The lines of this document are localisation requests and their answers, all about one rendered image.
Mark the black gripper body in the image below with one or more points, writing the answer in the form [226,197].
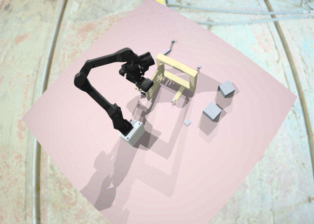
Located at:
[145,84]

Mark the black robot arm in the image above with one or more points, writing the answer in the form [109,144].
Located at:
[132,66]

